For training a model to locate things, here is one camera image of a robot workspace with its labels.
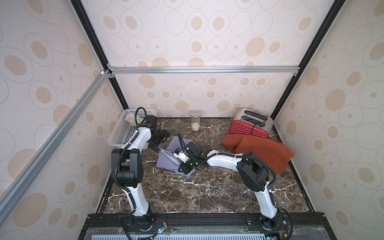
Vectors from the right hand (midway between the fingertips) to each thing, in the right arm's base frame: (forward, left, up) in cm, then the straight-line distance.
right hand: (184, 167), depth 91 cm
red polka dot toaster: (+26, -41, +14) cm, 50 cm away
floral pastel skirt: (+34, +43, +8) cm, 55 cm away
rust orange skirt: (+7, -53, +4) cm, 54 cm away
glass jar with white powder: (+32, -5, +7) cm, 34 cm away
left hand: (+15, +10, +10) cm, 20 cm away
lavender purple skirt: (+2, +11, +4) cm, 12 cm away
